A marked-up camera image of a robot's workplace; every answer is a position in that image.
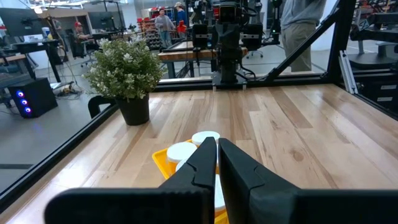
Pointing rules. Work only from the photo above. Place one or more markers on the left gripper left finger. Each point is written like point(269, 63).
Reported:
point(199, 168)

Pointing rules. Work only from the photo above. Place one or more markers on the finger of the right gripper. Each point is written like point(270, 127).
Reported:
point(252, 35)
point(200, 35)

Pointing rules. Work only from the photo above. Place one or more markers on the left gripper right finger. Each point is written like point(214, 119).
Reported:
point(245, 193)

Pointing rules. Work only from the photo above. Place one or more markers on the orange pill bottle white cap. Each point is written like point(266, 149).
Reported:
point(219, 193)
point(182, 165)
point(202, 136)
point(181, 152)

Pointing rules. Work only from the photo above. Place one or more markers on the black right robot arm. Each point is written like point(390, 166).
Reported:
point(229, 62)

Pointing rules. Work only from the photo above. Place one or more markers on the yellow plastic basket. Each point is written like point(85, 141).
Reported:
point(161, 161)

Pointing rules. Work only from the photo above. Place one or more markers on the wooden workstation table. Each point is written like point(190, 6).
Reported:
point(183, 55)

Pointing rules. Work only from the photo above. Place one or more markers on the person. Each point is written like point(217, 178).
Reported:
point(81, 34)
point(298, 31)
point(180, 18)
point(164, 28)

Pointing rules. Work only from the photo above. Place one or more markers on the red parts shelf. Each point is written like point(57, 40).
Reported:
point(146, 31)

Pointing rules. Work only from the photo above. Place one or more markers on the green potted plant black pot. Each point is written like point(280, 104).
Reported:
point(124, 68)

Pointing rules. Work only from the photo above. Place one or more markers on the black computer monitor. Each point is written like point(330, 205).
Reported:
point(102, 20)
point(21, 20)

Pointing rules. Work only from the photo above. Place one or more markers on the black equipment stand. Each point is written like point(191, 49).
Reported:
point(373, 34)

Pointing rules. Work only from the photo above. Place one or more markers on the black table clamp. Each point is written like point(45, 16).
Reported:
point(94, 105)

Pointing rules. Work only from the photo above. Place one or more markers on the black drawer cabinet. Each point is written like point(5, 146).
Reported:
point(373, 93)

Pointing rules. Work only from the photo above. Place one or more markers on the black office desk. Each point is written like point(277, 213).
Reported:
point(34, 45)

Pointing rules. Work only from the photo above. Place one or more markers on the black computer tower with lights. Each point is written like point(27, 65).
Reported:
point(40, 96)

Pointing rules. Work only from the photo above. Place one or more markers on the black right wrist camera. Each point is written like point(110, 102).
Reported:
point(228, 14)

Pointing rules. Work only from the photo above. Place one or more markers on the silver aluminium bracket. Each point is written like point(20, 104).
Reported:
point(348, 74)

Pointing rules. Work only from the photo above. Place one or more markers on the black metal table frame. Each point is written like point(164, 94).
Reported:
point(46, 166)

